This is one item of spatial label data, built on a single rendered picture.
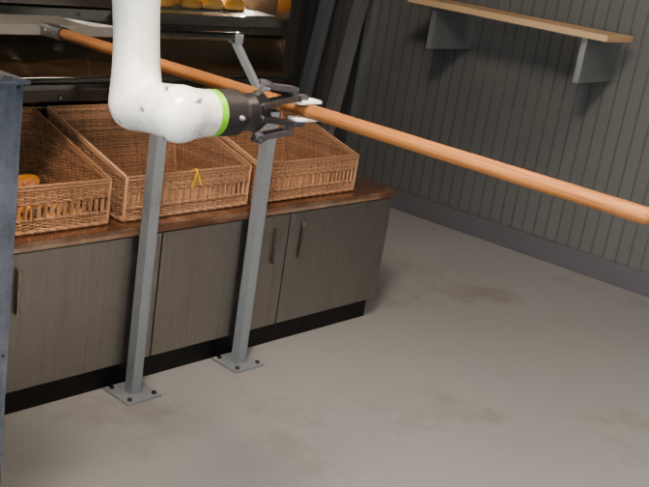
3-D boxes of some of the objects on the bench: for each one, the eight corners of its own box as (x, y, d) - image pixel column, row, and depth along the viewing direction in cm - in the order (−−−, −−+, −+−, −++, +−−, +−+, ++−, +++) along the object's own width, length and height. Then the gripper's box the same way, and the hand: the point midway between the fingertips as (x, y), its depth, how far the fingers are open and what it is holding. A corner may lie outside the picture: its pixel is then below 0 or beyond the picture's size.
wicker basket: (170, 169, 395) (177, 100, 386) (272, 159, 435) (281, 97, 427) (254, 206, 365) (265, 130, 356) (356, 191, 406) (367, 124, 397)
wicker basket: (38, 182, 352) (42, 104, 343) (165, 170, 393) (172, 100, 385) (122, 224, 322) (129, 139, 314) (250, 206, 363) (260, 130, 355)
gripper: (227, 68, 200) (309, 69, 217) (217, 146, 204) (297, 141, 222) (253, 75, 195) (334, 76, 213) (242, 156, 200) (323, 150, 217)
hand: (305, 109), depth 215 cm, fingers closed on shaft, 3 cm apart
